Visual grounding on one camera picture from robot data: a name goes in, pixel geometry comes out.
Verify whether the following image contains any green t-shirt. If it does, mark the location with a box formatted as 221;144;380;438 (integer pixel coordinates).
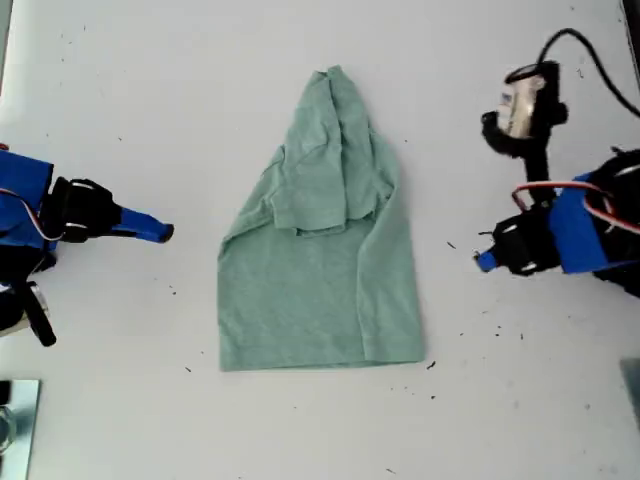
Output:
217;63;427;373

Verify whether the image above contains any black camera cable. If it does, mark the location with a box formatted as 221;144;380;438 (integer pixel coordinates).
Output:
535;27;640;121

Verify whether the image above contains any gripper servo wire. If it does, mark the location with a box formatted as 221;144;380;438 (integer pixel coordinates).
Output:
513;180;626;236
0;187;66;244

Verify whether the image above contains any shiny steel plate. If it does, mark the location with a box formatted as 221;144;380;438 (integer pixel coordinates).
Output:
0;378;42;480

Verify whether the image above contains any black camera stalk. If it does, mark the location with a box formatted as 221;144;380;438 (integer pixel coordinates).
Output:
481;59;570;204
19;279;57;348

